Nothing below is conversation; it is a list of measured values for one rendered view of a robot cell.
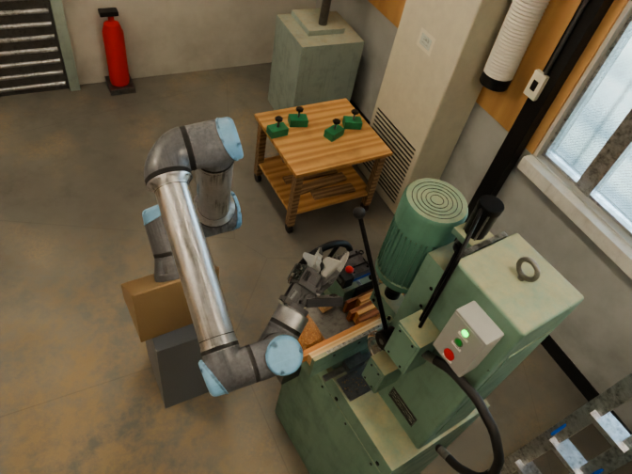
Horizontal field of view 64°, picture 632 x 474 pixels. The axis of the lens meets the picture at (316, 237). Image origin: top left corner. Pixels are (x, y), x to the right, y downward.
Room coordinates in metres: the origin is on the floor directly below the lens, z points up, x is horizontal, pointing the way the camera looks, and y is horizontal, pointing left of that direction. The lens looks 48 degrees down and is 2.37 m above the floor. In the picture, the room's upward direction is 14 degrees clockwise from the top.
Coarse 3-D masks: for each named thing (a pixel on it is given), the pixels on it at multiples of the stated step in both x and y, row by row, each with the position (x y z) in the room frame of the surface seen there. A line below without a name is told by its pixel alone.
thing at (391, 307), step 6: (384, 288) 1.02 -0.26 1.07; (372, 294) 1.01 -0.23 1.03; (384, 294) 0.99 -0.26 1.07; (402, 294) 1.01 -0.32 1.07; (372, 300) 1.00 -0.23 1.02; (384, 300) 0.97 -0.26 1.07; (390, 300) 0.98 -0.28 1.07; (396, 300) 0.98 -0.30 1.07; (402, 300) 0.99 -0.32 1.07; (384, 306) 0.97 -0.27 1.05; (390, 306) 0.96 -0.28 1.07; (396, 306) 0.96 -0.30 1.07; (390, 312) 0.94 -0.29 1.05; (396, 312) 0.94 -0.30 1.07
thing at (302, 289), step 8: (296, 264) 0.86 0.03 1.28; (304, 264) 0.85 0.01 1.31; (296, 272) 0.83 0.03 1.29; (304, 272) 0.81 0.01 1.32; (312, 272) 0.82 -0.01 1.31; (288, 280) 0.81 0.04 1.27; (296, 280) 0.80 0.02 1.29; (304, 280) 0.80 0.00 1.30; (312, 280) 0.82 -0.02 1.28; (320, 280) 0.82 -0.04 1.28; (288, 288) 0.79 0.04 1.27; (296, 288) 0.78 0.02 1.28; (304, 288) 0.80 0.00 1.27; (312, 288) 0.79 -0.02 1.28; (320, 288) 0.81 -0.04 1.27; (280, 296) 0.77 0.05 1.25; (288, 296) 0.76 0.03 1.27; (296, 296) 0.77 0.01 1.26; (304, 296) 0.78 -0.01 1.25; (312, 296) 0.79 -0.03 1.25; (288, 304) 0.75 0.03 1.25; (296, 304) 0.76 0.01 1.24; (304, 304) 0.77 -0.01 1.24; (304, 312) 0.74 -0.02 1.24
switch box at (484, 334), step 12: (456, 312) 0.68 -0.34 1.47; (468, 312) 0.69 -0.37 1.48; (480, 312) 0.69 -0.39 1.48; (456, 324) 0.67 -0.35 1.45; (468, 324) 0.66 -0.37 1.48; (480, 324) 0.66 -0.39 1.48; (492, 324) 0.67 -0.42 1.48; (444, 336) 0.68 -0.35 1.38; (456, 336) 0.66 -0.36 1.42; (480, 336) 0.63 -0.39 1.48; (492, 336) 0.64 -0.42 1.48; (444, 348) 0.66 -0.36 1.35; (468, 348) 0.63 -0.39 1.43; (480, 348) 0.62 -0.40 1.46; (492, 348) 0.65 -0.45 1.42; (456, 360) 0.63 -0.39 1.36; (468, 360) 0.62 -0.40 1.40; (480, 360) 0.64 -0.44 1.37; (456, 372) 0.62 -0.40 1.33
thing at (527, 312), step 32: (480, 256) 0.83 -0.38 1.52; (512, 256) 0.85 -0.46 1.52; (448, 288) 0.78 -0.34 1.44; (480, 288) 0.73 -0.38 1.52; (512, 288) 0.75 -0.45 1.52; (544, 288) 0.78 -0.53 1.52; (448, 320) 0.75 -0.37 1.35; (512, 320) 0.67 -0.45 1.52; (544, 320) 0.69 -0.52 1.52; (512, 352) 0.65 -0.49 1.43; (416, 384) 0.73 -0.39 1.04; (448, 384) 0.67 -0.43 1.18; (480, 384) 0.64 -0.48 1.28; (416, 416) 0.68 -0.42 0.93; (448, 416) 0.64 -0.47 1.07
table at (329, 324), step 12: (312, 312) 0.97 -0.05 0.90; (324, 312) 0.98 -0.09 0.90; (336, 312) 1.00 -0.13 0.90; (324, 324) 0.94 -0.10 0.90; (336, 324) 0.95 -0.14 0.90; (348, 324) 0.96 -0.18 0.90; (324, 336) 0.89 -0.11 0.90; (360, 348) 0.90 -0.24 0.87; (336, 360) 0.83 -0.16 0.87; (312, 372) 0.77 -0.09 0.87
